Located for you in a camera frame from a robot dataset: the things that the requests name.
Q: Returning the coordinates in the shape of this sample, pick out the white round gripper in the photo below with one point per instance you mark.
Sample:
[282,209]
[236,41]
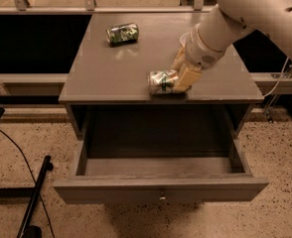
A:
[199,53]

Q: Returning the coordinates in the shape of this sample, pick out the green white 7up can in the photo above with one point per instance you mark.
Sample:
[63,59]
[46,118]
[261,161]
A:
[163,82]

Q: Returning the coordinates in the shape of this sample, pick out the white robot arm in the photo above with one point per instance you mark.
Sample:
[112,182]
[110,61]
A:
[228,22]

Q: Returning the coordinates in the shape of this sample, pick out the dark green soda can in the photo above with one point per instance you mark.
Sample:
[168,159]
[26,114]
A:
[123,33]

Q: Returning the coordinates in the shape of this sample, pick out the grey cabinet counter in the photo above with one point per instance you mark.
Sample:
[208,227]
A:
[105,75]

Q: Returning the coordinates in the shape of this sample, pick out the grey open top drawer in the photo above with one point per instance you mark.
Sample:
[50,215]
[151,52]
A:
[134,154]

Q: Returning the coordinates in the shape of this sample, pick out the white ceramic bowl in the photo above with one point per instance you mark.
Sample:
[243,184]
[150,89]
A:
[183,39]

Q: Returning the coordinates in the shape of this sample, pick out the black tripod stand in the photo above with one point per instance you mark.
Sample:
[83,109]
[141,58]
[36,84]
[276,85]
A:
[27,230]

